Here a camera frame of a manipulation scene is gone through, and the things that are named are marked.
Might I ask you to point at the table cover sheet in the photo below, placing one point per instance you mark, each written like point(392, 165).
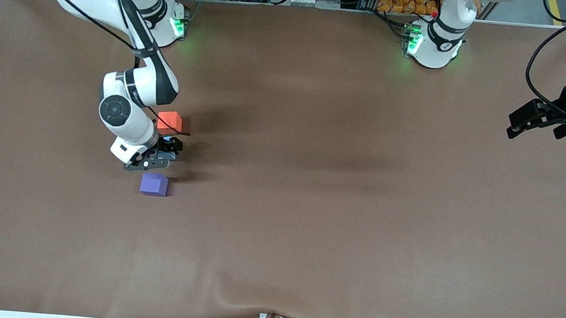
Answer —
point(305, 253)

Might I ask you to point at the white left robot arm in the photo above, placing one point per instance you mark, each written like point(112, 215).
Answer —
point(433, 49)

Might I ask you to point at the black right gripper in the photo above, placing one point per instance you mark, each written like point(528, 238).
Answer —
point(168, 145)

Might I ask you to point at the purple foam block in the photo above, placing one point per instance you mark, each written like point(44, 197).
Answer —
point(152, 184)

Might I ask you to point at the pile of orange toy fruits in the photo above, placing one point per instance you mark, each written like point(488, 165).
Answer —
point(399, 0)

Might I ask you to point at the orange foam block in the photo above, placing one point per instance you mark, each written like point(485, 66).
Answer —
point(171, 120)

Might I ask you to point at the white power strip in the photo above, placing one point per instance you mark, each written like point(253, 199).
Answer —
point(302, 0)

